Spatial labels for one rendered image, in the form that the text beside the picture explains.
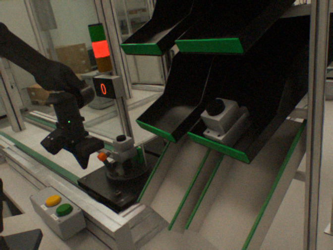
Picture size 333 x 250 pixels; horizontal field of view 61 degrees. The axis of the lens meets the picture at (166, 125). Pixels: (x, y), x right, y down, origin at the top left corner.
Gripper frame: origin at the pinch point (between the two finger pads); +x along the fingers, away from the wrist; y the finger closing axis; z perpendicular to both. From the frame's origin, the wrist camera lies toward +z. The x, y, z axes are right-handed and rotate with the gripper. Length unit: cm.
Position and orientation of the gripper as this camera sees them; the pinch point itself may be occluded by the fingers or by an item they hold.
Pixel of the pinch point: (81, 157)
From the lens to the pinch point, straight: 79.7
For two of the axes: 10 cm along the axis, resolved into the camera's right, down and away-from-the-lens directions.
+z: -7.1, 3.6, -6.0
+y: 6.8, 1.7, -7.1
